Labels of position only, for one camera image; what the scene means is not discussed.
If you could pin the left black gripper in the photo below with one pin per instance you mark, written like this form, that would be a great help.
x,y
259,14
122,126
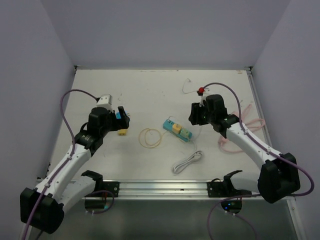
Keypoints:
x,y
124,122

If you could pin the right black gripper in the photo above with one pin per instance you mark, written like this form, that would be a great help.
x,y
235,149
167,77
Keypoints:
x,y
194,117

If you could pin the yellow plug adapter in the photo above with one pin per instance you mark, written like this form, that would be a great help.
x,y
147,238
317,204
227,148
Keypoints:
x,y
122,132

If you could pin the teal power strip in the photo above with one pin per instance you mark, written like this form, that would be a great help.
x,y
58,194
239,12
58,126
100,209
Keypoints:
x,y
167,125

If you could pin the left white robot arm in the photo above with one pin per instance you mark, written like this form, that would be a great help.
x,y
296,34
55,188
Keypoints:
x,y
44,206

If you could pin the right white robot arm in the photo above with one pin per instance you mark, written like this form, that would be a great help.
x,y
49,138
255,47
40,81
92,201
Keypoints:
x,y
277,178

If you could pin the green plug on teal strip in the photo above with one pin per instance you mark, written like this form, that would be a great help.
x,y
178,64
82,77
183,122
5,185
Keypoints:
x,y
186,134

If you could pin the yellow plug on teal strip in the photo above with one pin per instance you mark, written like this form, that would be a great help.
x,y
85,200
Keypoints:
x,y
176,128

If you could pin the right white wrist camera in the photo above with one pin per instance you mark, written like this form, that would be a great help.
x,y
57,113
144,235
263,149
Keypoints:
x,y
203,93

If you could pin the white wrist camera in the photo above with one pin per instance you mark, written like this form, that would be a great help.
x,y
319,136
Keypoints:
x,y
203,93
105,101

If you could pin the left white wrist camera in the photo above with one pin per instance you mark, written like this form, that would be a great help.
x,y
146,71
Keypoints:
x,y
105,101

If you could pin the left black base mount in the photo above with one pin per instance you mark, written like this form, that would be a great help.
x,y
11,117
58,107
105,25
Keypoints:
x,y
111,186

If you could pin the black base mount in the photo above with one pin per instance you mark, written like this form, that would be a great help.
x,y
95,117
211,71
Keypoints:
x,y
111,186
217,188

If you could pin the aluminium front rail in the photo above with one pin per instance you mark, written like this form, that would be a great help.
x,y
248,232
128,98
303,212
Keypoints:
x,y
162,187

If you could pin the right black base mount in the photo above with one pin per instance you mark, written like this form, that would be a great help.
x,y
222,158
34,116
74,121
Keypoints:
x,y
217,188

